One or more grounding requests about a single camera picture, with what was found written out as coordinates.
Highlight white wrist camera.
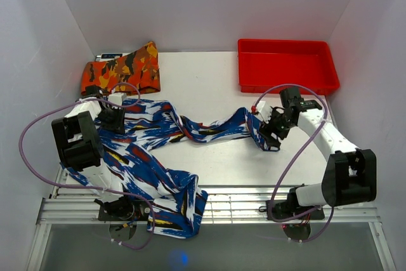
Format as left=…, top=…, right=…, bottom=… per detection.
left=107, top=92, right=127, bottom=107
left=251, top=100, right=273, bottom=124

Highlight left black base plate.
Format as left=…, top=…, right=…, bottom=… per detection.
left=98, top=197, right=152, bottom=221

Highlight blue white red patterned trousers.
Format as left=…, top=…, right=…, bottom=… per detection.
left=60, top=98, right=282, bottom=240

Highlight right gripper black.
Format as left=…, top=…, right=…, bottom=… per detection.
left=256, top=106, right=294, bottom=149

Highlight aluminium rail frame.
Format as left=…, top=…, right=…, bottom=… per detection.
left=36, top=96, right=381, bottom=227

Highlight small blue white label card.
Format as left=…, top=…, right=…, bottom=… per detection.
left=95, top=53, right=123, bottom=62

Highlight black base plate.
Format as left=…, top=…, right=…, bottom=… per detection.
left=98, top=197, right=152, bottom=221
left=258, top=200, right=325, bottom=220

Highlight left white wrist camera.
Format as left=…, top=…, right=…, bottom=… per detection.
left=107, top=92, right=127, bottom=107

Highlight red plastic tray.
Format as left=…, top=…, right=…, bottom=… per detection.
left=237, top=39, right=340, bottom=95

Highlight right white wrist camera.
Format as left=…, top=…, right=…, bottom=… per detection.
left=251, top=100, right=273, bottom=124

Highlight orange camouflage folded trousers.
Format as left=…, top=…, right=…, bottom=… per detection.
left=81, top=41, right=161, bottom=95

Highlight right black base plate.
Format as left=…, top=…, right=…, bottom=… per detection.
left=258, top=200, right=325, bottom=220

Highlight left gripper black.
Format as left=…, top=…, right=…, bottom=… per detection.
left=95, top=105, right=126, bottom=135

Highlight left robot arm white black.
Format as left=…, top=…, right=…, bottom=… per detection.
left=51, top=85, right=134, bottom=220

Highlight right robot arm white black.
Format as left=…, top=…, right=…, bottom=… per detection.
left=251, top=84, right=377, bottom=223

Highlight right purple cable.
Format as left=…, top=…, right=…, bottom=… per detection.
left=252, top=84, right=335, bottom=244

